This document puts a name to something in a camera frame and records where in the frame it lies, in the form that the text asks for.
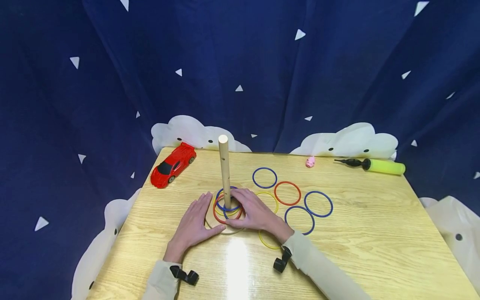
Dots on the person's left fingers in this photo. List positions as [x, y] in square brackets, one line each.
[198, 206]

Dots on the person's left hand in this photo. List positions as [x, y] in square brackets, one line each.
[193, 227]

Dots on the person's right forearm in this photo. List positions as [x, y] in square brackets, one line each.
[322, 271]

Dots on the person's right thumb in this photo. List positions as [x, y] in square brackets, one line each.
[235, 223]

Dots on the black wrist band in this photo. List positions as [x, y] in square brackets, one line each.
[282, 260]
[184, 275]

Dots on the person's right hand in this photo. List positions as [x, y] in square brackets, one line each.
[258, 214]

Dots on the red toy car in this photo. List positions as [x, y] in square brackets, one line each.
[172, 165]

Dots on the small pink pig toy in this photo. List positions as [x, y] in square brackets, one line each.
[310, 162]

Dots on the person's right fingers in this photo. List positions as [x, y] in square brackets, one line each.
[243, 198]

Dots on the yellow-green hand pump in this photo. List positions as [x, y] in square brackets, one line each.
[386, 166]

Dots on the person's left forearm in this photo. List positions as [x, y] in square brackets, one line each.
[161, 281]

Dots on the wooden peg stand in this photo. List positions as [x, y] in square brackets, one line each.
[224, 166]

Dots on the person's left thumb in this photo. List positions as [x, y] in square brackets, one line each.
[216, 231]

